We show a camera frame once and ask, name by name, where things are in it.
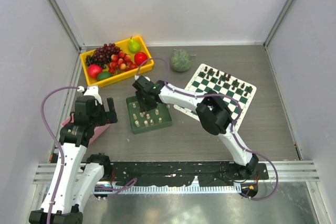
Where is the green white chess board mat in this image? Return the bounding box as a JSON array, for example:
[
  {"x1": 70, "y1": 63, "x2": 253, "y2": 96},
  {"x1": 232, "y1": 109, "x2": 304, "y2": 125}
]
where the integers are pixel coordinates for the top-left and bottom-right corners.
[{"x1": 185, "y1": 63, "x2": 257, "y2": 130}]

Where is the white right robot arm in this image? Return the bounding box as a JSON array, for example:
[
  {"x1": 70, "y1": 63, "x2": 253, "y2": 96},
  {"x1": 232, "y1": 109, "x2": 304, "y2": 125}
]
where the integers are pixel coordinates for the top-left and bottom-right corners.
[{"x1": 132, "y1": 75, "x2": 259, "y2": 179}]

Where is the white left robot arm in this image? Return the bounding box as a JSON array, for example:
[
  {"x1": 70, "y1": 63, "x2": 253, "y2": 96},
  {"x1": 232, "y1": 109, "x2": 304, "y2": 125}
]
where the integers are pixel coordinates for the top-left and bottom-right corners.
[{"x1": 29, "y1": 95, "x2": 118, "y2": 223}]

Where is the pink plastic box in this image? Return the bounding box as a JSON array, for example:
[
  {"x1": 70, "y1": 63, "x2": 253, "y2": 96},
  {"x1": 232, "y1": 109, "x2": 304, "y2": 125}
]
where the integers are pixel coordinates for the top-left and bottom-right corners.
[{"x1": 60, "y1": 116, "x2": 110, "y2": 145}]

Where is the green plastic tray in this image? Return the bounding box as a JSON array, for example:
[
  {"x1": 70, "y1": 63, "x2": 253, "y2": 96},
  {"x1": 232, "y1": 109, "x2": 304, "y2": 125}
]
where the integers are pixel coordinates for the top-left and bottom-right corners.
[{"x1": 125, "y1": 96, "x2": 172, "y2": 134}]

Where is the red apple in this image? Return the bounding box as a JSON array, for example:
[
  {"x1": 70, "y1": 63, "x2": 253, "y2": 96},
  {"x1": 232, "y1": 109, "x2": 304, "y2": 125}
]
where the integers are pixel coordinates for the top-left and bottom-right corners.
[{"x1": 134, "y1": 51, "x2": 148, "y2": 66}]

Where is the red cherry cluster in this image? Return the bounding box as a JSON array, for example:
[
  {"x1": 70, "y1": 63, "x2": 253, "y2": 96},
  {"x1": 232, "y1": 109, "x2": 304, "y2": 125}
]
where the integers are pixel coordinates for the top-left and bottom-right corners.
[{"x1": 108, "y1": 51, "x2": 138, "y2": 74}]

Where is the green lime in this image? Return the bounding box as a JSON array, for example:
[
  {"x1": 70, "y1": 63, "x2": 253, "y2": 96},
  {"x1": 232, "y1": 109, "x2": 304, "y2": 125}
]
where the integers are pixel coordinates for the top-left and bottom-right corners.
[{"x1": 97, "y1": 71, "x2": 113, "y2": 82}]

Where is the red peach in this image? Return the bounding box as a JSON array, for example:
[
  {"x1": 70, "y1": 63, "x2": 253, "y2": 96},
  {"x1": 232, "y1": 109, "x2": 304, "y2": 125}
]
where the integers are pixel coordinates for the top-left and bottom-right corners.
[{"x1": 87, "y1": 64, "x2": 103, "y2": 79}]

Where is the green melon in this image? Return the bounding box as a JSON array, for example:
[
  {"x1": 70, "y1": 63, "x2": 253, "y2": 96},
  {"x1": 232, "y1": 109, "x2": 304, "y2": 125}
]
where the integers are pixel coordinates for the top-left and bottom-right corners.
[{"x1": 170, "y1": 49, "x2": 196, "y2": 72}]

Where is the green pear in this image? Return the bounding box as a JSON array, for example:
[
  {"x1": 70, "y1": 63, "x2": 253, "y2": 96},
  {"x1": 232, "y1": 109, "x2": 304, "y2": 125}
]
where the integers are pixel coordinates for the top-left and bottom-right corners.
[{"x1": 128, "y1": 37, "x2": 141, "y2": 54}]

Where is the yellow plastic fruit bin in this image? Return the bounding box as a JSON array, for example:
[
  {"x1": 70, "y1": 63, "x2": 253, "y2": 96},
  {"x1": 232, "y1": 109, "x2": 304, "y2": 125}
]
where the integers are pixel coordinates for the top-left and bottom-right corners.
[{"x1": 80, "y1": 36, "x2": 154, "y2": 88}]

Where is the dark blue grape bunch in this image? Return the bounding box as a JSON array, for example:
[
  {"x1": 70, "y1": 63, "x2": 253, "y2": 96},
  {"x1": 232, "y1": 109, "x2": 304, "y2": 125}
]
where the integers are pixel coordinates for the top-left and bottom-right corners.
[{"x1": 86, "y1": 55, "x2": 106, "y2": 69}]

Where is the dark red grape bunch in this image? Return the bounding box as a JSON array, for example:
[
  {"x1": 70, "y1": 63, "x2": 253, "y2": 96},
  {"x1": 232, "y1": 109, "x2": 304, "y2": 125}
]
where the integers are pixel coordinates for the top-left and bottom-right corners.
[{"x1": 93, "y1": 43, "x2": 121, "y2": 65}]

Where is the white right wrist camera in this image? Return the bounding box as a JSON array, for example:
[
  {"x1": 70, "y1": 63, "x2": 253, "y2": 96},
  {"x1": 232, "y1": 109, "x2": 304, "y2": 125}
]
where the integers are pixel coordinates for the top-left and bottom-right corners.
[{"x1": 134, "y1": 75, "x2": 151, "y2": 82}]

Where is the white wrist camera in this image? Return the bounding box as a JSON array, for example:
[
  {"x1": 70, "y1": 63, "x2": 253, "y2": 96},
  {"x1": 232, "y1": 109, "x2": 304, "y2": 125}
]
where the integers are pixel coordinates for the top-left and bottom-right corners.
[
  {"x1": 134, "y1": 75, "x2": 151, "y2": 82},
  {"x1": 77, "y1": 85, "x2": 103, "y2": 105}
]

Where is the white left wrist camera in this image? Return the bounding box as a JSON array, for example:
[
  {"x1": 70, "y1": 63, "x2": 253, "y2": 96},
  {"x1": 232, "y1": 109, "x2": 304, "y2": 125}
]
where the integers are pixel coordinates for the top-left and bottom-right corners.
[{"x1": 77, "y1": 85, "x2": 103, "y2": 105}]

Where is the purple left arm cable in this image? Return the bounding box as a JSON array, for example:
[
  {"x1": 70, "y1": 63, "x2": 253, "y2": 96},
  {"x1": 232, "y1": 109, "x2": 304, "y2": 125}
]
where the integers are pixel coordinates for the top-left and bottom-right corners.
[{"x1": 40, "y1": 86, "x2": 85, "y2": 224}]

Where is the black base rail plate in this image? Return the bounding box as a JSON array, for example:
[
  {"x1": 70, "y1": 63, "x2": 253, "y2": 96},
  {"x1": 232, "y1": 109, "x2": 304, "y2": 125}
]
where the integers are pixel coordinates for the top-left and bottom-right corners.
[{"x1": 100, "y1": 161, "x2": 269, "y2": 187}]

